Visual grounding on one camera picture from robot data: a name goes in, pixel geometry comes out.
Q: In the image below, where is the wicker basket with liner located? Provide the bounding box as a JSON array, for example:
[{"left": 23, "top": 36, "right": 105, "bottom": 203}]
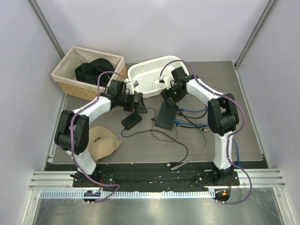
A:
[{"left": 51, "top": 46, "right": 128, "bottom": 100}]

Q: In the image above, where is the black network switch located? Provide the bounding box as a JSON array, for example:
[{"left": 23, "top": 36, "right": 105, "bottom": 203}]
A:
[{"left": 155, "top": 102, "right": 178, "bottom": 131}]

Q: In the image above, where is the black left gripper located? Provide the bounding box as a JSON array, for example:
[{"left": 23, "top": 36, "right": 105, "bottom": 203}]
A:
[{"left": 117, "top": 92, "right": 147, "bottom": 113}]

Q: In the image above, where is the thin black adapter cord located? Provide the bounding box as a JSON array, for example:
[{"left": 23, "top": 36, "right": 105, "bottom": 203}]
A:
[{"left": 120, "top": 107, "right": 189, "bottom": 163}]

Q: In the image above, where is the grey ethernet cable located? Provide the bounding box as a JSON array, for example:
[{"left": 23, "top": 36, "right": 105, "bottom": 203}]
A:
[{"left": 170, "top": 127, "right": 208, "bottom": 170}]

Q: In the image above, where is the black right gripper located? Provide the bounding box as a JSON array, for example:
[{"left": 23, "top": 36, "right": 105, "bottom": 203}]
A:
[{"left": 160, "top": 82, "right": 185, "bottom": 109}]

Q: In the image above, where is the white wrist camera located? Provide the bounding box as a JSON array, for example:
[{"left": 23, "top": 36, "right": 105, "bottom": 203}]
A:
[
  {"left": 159, "top": 75, "right": 174, "bottom": 89},
  {"left": 124, "top": 79, "right": 139, "bottom": 92}
]

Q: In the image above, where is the beige cap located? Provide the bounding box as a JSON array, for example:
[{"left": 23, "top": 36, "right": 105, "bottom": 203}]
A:
[{"left": 87, "top": 126, "right": 122, "bottom": 162}]

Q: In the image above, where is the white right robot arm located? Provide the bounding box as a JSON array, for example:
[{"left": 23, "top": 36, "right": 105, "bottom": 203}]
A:
[{"left": 155, "top": 67, "right": 241, "bottom": 185}]

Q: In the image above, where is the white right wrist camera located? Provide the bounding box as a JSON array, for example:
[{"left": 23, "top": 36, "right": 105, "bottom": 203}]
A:
[{"left": 159, "top": 75, "right": 174, "bottom": 89}]

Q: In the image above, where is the black cap in basket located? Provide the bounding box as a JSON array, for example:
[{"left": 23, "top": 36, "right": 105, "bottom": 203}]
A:
[{"left": 75, "top": 58, "right": 115, "bottom": 85}]

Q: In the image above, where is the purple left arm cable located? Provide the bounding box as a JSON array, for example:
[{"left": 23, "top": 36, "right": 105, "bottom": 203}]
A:
[{"left": 70, "top": 71, "right": 128, "bottom": 204}]

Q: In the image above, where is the white perforated plastic basket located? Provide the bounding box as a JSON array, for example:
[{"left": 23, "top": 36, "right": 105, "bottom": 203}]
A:
[{"left": 127, "top": 55, "right": 188, "bottom": 98}]

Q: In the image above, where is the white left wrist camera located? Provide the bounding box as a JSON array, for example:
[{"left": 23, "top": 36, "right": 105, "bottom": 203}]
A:
[{"left": 124, "top": 79, "right": 139, "bottom": 92}]

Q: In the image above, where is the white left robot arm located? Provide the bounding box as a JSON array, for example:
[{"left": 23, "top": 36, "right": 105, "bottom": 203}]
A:
[{"left": 54, "top": 79, "right": 148, "bottom": 187}]

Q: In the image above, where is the black power adapter brick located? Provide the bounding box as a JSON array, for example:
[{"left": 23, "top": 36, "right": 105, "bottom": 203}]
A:
[{"left": 121, "top": 113, "right": 142, "bottom": 130}]

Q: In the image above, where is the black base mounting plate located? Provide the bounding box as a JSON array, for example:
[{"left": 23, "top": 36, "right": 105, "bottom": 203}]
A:
[{"left": 72, "top": 170, "right": 240, "bottom": 188}]

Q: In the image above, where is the aluminium front rail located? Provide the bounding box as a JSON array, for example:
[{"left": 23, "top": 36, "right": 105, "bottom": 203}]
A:
[{"left": 29, "top": 169, "right": 285, "bottom": 199}]

